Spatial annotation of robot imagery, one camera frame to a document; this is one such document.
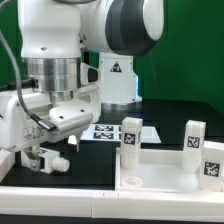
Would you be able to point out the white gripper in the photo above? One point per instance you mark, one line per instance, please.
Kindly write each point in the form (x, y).
(54, 121)

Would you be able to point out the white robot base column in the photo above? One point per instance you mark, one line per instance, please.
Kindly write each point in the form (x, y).
(116, 79)

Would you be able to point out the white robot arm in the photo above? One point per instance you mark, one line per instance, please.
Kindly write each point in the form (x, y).
(58, 99)

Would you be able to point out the white marker sheet with tags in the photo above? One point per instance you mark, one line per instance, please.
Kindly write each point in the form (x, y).
(112, 133)

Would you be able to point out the white left fence bar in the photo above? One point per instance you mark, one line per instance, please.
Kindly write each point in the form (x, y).
(7, 160)

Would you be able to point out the white fence bar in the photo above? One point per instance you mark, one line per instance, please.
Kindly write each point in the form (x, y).
(7, 160)
(202, 207)

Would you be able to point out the white front fence bar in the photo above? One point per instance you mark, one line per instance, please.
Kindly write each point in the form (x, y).
(202, 207)

